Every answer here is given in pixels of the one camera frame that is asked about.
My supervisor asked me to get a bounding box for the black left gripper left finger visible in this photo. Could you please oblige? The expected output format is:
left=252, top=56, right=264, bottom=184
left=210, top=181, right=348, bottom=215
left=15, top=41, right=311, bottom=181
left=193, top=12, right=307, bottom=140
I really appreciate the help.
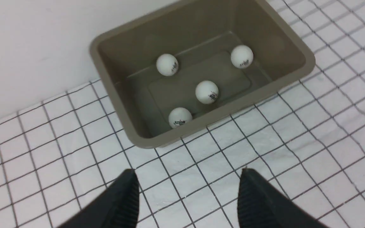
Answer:
left=59, top=169, right=140, bottom=228

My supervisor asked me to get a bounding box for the white ball with logo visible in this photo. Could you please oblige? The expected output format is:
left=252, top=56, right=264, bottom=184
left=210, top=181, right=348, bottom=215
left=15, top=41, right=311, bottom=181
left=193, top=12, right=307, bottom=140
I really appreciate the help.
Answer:
left=168, top=108, right=193, bottom=129

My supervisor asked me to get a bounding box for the olive plastic bin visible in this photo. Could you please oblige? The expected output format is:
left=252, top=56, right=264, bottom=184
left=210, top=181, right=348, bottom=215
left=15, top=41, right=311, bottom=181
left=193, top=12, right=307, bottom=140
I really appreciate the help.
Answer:
left=90, top=0, right=316, bottom=149

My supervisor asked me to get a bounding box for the white black-grid tablecloth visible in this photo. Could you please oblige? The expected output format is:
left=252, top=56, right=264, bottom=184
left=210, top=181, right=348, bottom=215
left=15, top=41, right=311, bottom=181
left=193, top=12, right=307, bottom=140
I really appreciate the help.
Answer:
left=0, top=0, right=365, bottom=228

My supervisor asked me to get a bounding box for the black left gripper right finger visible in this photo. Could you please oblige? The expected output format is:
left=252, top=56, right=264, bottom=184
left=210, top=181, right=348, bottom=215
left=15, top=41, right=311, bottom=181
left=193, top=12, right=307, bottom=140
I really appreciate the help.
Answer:
left=237, top=168, right=327, bottom=228

